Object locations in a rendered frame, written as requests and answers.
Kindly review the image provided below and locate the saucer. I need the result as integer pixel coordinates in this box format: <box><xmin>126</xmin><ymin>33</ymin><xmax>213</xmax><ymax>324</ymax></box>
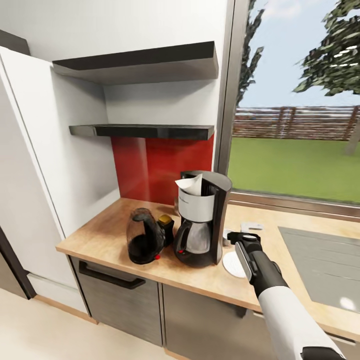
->
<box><xmin>222</xmin><ymin>252</ymin><xmax>247</xmax><ymax>278</ymax></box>

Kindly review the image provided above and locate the electric kettle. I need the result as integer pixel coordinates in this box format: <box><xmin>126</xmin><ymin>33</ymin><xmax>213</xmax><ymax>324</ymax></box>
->
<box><xmin>126</xmin><ymin>208</ymin><xmax>165</xmax><ymax>265</ymax></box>

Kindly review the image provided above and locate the coffee cup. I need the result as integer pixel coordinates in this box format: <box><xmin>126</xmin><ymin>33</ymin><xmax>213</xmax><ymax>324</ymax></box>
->
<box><xmin>222</xmin><ymin>228</ymin><xmax>233</xmax><ymax>246</ymax></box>

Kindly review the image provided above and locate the bottle of coffee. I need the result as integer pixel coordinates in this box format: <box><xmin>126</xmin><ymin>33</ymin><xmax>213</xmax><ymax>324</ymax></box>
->
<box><xmin>156</xmin><ymin>214</ymin><xmax>175</xmax><ymax>248</ymax></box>

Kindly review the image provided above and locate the paper coffee filter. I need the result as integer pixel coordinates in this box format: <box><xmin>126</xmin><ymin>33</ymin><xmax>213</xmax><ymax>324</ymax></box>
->
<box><xmin>176</xmin><ymin>174</ymin><xmax>203</xmax><ymax>196</ymax></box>

